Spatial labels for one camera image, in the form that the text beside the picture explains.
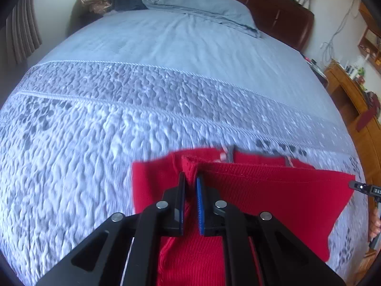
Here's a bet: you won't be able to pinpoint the white bottle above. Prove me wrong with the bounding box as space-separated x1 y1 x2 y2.
356 55 366 79

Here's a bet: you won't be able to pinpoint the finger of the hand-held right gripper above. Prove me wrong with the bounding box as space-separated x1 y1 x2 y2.
348 180 368 193

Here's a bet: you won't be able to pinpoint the beige curtain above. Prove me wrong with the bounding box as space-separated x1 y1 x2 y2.
6 0 42 64

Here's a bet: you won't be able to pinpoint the dark red hanging cloth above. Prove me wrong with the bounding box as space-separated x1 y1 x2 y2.
356 92 381 132

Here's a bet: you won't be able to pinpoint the grey-blue pillow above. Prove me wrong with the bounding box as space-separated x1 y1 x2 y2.
142 0 262 39

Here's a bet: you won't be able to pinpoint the dark wooden nightstand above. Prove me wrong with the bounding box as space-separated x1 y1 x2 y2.
301 54 328 87

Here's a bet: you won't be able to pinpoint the wooden desk cabinet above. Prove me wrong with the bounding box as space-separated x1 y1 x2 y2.
324 61 381 277

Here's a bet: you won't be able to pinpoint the red knitted sweater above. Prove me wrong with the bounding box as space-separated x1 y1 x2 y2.
131 145 356 286

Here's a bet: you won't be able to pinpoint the person's right hand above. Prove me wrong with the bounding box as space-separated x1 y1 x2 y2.
369 206 381 244

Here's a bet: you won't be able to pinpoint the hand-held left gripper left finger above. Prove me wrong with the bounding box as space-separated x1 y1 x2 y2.
36 171 187 286

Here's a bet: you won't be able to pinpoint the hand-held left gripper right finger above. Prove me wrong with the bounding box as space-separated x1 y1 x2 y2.
195 175 347 286

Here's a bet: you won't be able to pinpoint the dark wooden headboard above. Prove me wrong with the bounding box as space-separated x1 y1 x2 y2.
140 0 314 56

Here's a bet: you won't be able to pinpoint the grey leaf-print quilt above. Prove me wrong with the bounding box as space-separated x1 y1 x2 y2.
0 7 365 286

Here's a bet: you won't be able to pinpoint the wooden wall shelf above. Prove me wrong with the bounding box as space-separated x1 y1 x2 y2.
357 1 381 73

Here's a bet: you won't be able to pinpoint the hanging wall cables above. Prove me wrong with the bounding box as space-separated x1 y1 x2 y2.
321 0 358 63

